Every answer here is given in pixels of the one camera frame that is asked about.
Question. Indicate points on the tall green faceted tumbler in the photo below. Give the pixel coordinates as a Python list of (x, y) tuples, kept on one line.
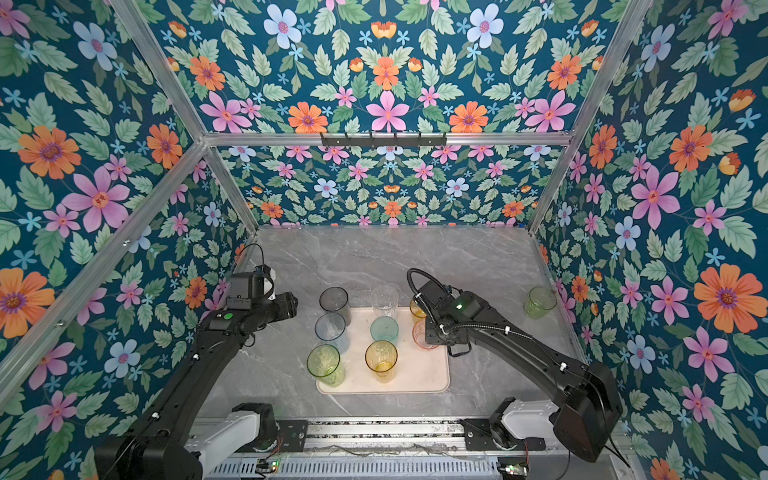
[(324, 364)]

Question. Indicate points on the clear glass tumbler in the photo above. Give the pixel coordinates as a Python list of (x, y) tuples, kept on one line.
[(384, 301)]

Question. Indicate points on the white vented cable duct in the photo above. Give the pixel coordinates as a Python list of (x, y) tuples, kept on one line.
[(357, 468)]

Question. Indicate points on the light blue tumbler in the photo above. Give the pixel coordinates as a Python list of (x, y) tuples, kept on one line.
[(331, 329)]

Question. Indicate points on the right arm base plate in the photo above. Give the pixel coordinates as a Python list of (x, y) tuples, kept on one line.
[(482, 435)]

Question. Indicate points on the metal hook rail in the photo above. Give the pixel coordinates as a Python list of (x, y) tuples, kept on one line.
[(371, 140)]

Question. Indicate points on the short green tumbler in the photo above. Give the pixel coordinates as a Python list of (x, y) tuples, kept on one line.
[(540, 301)]

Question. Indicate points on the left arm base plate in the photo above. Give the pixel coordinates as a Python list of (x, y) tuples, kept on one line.
[(288, 436)]

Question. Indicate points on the grey smoky tumbler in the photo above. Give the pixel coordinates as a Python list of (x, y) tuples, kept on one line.
[(335, 299)]

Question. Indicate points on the teal dotted tumbler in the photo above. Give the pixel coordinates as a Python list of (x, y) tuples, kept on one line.
[(385, 328)]

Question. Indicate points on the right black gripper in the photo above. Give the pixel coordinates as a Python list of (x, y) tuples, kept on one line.
[(430, 337)]

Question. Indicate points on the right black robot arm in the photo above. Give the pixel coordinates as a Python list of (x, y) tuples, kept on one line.
[(584, 405)]

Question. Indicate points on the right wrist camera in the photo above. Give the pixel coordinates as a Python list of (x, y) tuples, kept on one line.
[(431, 292)]

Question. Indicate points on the tall yellow tumbler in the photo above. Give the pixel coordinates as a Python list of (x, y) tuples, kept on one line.
[(381, 358)]

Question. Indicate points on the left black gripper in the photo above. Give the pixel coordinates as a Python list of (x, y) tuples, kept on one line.
[(286, 305)]

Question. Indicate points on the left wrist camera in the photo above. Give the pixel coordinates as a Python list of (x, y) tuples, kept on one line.
[(248, 290)]

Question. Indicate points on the beige plastic tray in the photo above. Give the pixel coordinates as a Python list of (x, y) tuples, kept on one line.
[(416, 371)]

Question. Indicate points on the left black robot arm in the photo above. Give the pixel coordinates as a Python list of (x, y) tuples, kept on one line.
[(175, 409)]

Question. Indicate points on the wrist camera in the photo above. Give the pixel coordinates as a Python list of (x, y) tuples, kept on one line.
[(248, 290), (431, 292)]

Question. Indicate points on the short yellow tumbler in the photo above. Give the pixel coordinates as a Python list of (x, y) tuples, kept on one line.
[(416, 310)]

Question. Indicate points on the aluminium front rail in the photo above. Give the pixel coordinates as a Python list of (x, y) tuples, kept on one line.
[(357, 437)]

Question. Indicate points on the pink tumbler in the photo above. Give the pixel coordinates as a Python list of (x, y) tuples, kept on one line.
[(419, 336)]

